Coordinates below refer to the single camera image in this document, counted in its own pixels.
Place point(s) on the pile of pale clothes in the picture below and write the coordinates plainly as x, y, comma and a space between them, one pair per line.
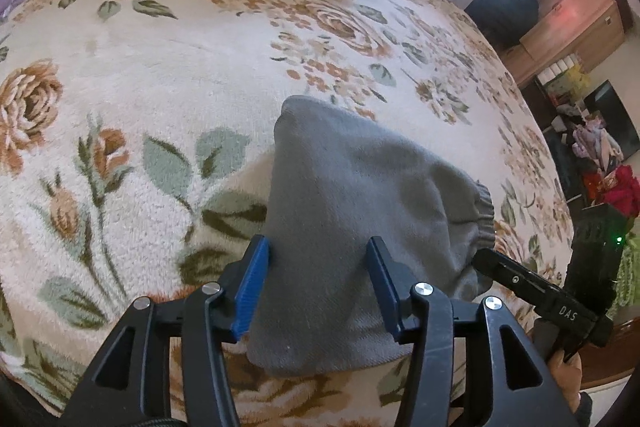
595, 144

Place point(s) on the wooden cabinet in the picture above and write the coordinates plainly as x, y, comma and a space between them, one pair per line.
575, 37

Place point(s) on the floral blanket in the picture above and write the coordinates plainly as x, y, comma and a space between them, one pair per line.
150, 57

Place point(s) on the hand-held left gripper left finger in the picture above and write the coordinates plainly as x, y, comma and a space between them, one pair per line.
250, 292

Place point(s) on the person's right hand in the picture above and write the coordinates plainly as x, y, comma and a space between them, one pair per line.
565, 377

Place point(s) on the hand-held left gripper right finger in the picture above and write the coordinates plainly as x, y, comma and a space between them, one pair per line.
386, 294

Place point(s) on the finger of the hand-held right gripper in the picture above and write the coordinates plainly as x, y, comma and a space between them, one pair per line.
505, 271

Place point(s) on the wooden side table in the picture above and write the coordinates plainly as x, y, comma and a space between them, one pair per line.
615, 357

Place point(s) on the grey pants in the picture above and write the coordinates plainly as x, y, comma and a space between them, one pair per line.
340, 187

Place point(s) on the green cloth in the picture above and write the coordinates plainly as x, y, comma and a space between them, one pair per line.
629, 272

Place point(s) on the dark hanging garment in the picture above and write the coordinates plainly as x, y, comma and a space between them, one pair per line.
515, 12

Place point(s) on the black screen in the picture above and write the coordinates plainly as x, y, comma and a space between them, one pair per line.
607, 107

